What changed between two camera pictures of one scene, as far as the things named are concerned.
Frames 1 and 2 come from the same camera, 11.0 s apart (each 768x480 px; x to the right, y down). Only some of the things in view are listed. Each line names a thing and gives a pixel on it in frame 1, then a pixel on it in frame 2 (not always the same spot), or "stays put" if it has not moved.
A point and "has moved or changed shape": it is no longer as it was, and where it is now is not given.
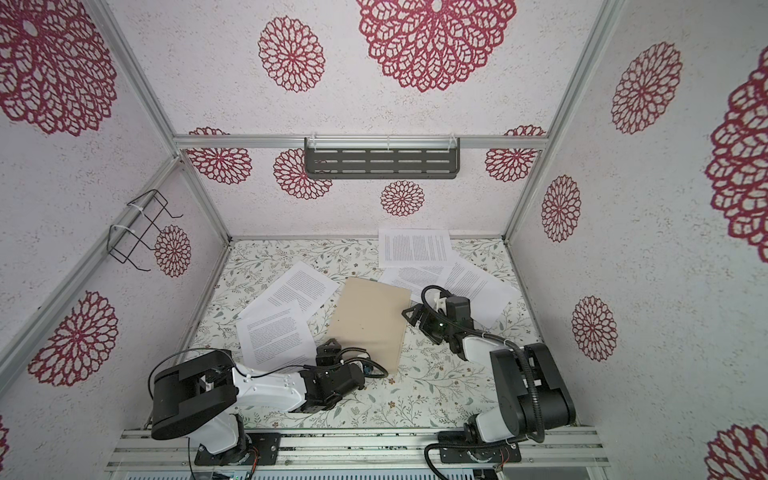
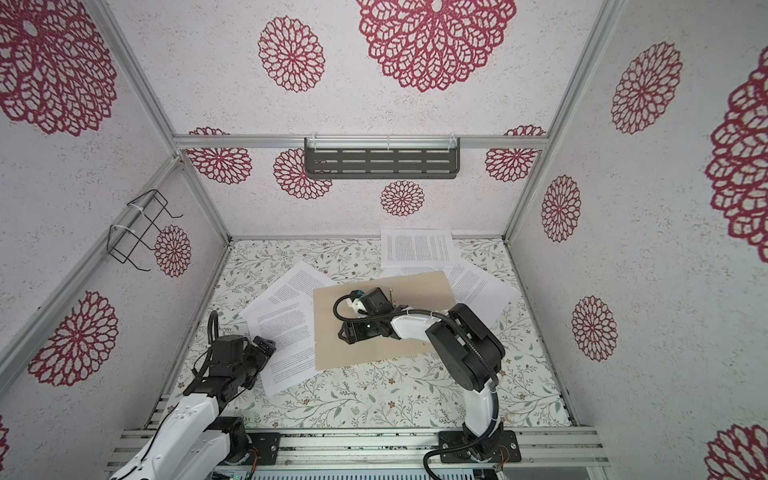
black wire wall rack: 122,242 stays put
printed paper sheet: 489,296 stays put
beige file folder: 368,317 has moved or changed shape
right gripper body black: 436,327 → 363,329
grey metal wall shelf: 377,158 stays put
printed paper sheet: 276,339 has moved or changed shape
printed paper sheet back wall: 401,247 stays put
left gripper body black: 332,369 → 249,370
